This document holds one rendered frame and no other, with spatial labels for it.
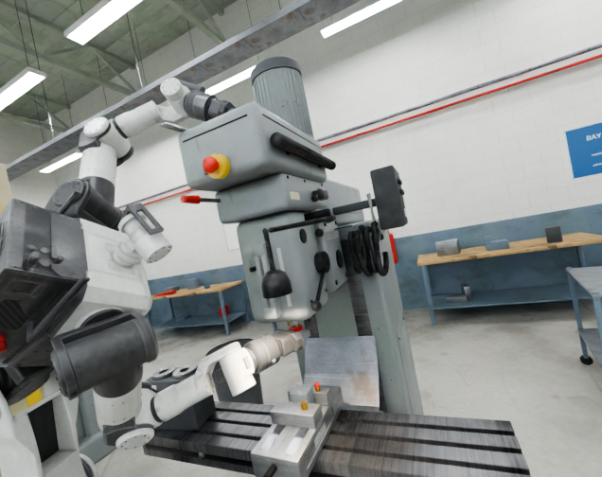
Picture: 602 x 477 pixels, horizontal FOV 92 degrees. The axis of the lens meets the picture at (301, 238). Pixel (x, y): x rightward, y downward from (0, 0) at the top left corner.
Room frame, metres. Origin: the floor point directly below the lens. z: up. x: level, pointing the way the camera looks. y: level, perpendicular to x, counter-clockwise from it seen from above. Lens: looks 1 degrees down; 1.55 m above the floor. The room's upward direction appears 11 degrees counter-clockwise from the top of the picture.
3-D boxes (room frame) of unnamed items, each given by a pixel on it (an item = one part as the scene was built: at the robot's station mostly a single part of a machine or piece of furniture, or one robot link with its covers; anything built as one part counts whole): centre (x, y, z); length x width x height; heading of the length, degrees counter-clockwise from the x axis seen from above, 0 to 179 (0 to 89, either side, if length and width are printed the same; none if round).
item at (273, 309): (0.83, 0.12, 1.45); 0.04 x 0.04 x 0.21; 66
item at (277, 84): (1.16, -0.03, 2.05); 0.20 x 0.20 x 0.32
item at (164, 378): (1.15, 0.60, 1.03); 0.22 x 0.12 x 0.20; 74
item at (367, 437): (0.96, 0.14, 0.89); 1.24 x 0.23 x 0.08; 66
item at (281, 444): (0.92, 0.11, 0.98); 0.35 x 0.15 x 0.11; 154
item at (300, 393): (0.94, 0.10, 1.03); 0.06 x 0.05 x 0.06; 64
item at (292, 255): (0.94, 0.07, 1.47); 0.21 x 0.19 x 0.32; 66
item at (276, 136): (0.90, -0.07, 1.79); 0.45 x 0.04 x 0.04; 156
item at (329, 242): (1.11, -0.01, 1.47); 0.24 x 0.19 x 0.26; 66
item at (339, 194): (1.39, -0.13, 1.66); 0.80 x 0.23 x 0.20; 156
